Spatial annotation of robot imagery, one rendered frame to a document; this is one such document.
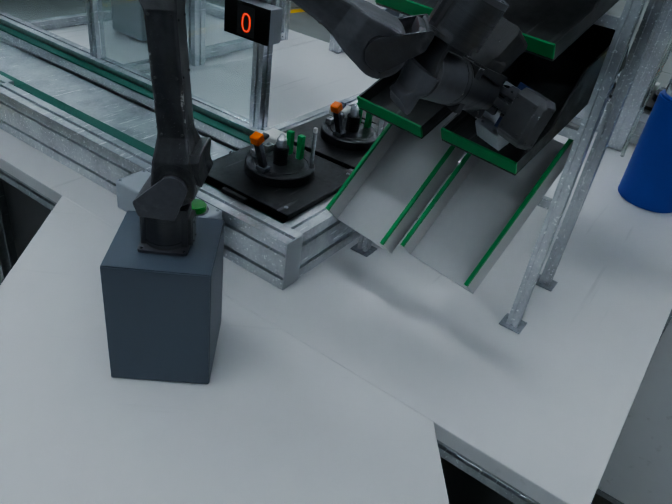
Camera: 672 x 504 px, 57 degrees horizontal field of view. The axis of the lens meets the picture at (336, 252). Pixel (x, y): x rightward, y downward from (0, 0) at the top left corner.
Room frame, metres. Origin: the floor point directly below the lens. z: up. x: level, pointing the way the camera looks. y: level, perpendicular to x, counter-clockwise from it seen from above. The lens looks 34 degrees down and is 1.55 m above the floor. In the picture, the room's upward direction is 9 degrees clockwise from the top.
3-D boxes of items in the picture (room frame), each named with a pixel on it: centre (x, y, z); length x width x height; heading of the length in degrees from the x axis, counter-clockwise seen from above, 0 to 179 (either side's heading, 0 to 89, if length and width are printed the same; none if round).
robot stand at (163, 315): (0.69, 0.23, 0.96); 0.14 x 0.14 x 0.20; 6
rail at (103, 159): (1.12, 0.45, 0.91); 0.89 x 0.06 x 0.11; 59
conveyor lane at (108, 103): (1.29, 0.38, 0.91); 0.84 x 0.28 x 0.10; 59
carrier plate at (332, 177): (1.11, 0.14, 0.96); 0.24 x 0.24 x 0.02; 59
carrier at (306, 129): (1.33, 0.01, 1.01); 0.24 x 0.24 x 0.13; 59
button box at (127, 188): (0.97, 0.32, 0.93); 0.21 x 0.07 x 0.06; 59
